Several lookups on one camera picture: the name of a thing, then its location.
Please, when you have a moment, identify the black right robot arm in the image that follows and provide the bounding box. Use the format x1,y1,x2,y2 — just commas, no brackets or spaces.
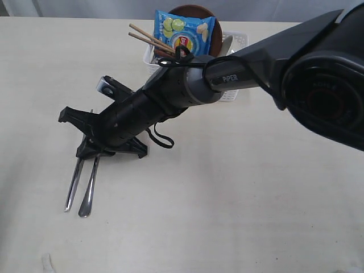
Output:
59,3,363,159

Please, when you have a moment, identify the silver metal table knife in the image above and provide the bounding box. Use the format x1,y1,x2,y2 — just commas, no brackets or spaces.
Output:
63,109,94,213

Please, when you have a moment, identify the brown wooden chopstick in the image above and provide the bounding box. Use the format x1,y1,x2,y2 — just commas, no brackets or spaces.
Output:
128,32,175,55
129,23,175,51

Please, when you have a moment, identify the brown wooden handled utensil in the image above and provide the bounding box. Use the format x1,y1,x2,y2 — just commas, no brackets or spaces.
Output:
154,47,175,58

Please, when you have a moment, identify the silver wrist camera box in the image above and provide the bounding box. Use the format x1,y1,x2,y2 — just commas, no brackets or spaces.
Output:
96,76,134,102

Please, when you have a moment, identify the white curtain backdrop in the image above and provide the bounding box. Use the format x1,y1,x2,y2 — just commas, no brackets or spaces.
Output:
1,0,357,22

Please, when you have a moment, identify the blue chips bag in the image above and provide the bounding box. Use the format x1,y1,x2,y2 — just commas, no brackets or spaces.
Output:
154,10,216,56

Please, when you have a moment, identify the black cable loop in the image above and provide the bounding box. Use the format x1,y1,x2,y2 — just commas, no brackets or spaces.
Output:
146,47,279,149

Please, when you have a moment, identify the silver metal fork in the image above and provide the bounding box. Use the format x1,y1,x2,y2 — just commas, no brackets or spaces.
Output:
78,156,100,218

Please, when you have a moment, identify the brown round plate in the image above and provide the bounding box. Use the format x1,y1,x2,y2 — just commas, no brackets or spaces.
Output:
167,4,224,57

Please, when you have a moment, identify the white perforated plastic basket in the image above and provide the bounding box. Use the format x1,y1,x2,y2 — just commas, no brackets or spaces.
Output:
142,30,251,104

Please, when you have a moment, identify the grey speckled ceramic bowl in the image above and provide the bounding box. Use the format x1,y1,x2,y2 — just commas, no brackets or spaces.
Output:
218,35,234,57

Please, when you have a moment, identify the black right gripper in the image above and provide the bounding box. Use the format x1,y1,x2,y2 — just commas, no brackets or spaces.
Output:
58,88,187,159

